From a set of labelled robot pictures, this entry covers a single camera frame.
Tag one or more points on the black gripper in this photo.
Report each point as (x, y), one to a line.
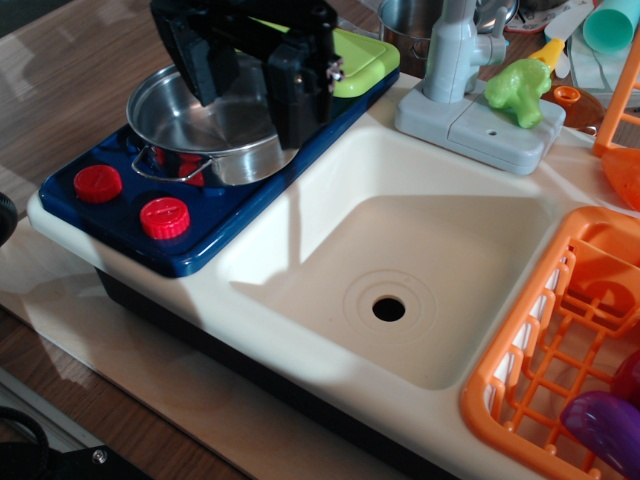
(200, 36)

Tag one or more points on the stainless steel pan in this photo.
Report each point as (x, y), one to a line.
(231, 142)

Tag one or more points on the right red stove knob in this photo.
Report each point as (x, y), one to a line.
(164, 218)

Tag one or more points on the red stove knob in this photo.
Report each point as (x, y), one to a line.
(97, 184)
(164, 218)

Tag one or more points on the left red stove knob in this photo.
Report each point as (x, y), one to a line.
(97, 184)

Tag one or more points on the blue toy stove top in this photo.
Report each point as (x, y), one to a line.
(217, 214)

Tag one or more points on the cream toy sink unit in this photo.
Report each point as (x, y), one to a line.
(372, 286)

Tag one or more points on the green plastic cutting board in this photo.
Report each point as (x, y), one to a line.
(367, 62)

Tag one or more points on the steel pot behind faucet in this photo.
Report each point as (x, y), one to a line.
(407, 24)

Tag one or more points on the grey toy faucet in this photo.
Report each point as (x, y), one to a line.
(448, 107)

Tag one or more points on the green toy broccoli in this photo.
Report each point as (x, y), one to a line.
(519, 88)

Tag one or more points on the orange pot lid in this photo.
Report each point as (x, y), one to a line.
(583, 112)

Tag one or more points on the teal plastic cup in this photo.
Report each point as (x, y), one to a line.
(611, 26)

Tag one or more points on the orange toy spatula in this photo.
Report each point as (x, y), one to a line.
(621, 168)

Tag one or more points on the orange dish rack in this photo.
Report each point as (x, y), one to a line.
(574, 323)

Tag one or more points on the dark red toy item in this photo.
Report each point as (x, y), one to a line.
(625, 381)

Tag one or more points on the purple toy eggplant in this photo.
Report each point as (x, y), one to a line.
(608, 426)

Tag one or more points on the yellow handled toy utensil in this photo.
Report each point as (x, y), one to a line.
(553, 56)

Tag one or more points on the black bracket bottom left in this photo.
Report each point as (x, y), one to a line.
(38, 460)

